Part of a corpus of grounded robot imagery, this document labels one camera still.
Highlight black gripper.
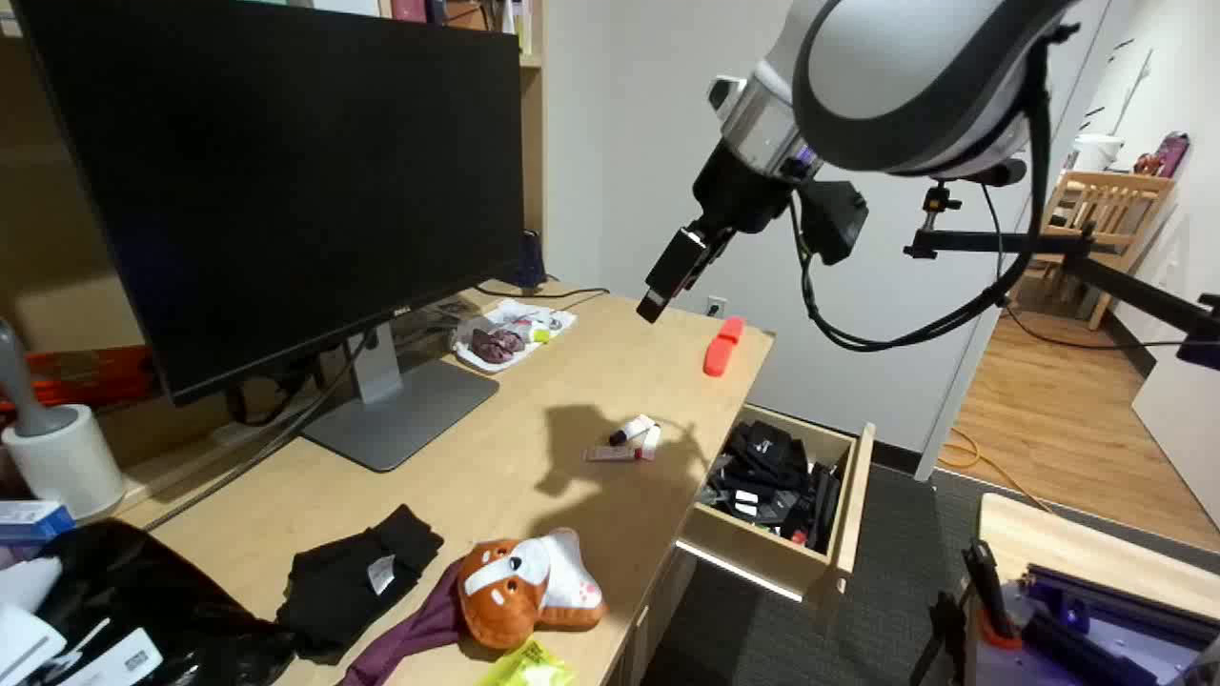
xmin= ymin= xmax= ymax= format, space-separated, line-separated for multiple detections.
xmin=637 ymin=140 xmax=795 ymax=322

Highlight black pouch with white logo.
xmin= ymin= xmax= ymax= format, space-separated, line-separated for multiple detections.
xmin=723 ymin=420 xmax=813 ymax=504

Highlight orange plastic object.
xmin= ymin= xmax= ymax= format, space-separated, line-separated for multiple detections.
xmin=700 ymin=316 xmax=747 ymax=380

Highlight light wooden drawer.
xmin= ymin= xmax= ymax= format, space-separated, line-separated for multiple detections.
xmin=672 ymin=399 xmax=881 ymax=606

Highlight white marker with black cap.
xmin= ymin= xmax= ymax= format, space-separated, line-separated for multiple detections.
xmin=605 ymin=411 xmax=661 ymax=450

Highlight patterned plate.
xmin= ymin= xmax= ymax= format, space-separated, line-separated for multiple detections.
xmin=451 ymin=297 xmax=578 ymax=377

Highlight silver monitor stand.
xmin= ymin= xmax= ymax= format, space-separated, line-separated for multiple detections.
xmin=300 ymin=320 xmax=503 ymax=475

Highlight orange white plush fox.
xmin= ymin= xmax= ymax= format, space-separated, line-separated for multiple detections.
xmin=454 ymin=524 xmax=611 ymax=654

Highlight black computer monitor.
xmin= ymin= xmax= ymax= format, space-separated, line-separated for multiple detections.
xmin=10 ymin=0 xmax=527 ymax=408

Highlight green wrapper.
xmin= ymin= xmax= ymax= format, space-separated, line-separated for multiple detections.
xmin=476 ymin=638 xmax=578 ymax=686

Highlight wooden slatted chair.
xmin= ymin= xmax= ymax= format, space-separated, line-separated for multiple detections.
xmin=1015 ymin=169 xmax=1178 ymax=329

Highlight black folded cloth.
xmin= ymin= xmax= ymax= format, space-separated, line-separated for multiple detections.
xmin=274 ymin=504 xmax=445 ymax=663

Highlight purple cloth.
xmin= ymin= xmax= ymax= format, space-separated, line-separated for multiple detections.
xmin=338 ymin=557 xmax=474 ymax=686

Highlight light wooden side table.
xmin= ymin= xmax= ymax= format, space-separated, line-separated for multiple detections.
xmin=976 ymin=491 xmax=1220 ymax=624

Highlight purple toy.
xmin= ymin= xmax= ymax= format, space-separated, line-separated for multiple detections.
xmin=1144 ymin=128 xmax=1192 ymax=184

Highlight purple tool tray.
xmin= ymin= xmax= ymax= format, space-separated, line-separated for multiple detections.
xmin=1001 ymin=557 xmax=1220 ymax=686

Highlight orange box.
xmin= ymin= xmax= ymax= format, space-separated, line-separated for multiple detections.
xmin=24 ymin=339 xmax=164 ymax=415

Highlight black plastic bag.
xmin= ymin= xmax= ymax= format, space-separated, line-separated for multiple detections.
xmin=24 ymin=514 xmax=300 ymax=686

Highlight white barcode label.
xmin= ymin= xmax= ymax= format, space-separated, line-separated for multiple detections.
xmin=55 ymin=624 xmax=166 ymax=686

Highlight blue white box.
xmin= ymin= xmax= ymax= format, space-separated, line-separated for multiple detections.
xmin=0 ymin=494 xmax=75 ymax=551

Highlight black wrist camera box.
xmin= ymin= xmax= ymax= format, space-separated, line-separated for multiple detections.
xmin=794 ymin=175 xmax=874 ymax=269

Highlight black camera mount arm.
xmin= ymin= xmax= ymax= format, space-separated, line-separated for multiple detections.
xmin=903 ymin=175 xmax=1220 ymax=373

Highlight yellow floor cable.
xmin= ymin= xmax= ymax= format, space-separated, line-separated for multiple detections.
xmin=945 ymin=422 xmax=1020 ymax=504

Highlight black monitor cable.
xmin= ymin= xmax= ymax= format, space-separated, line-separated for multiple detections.
xmin=226 ymin=335 xmax=372 ymax=434

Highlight orange handled tool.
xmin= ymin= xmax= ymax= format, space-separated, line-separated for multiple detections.
xmin=959 ymin=536 xmax=1025 ymax=654

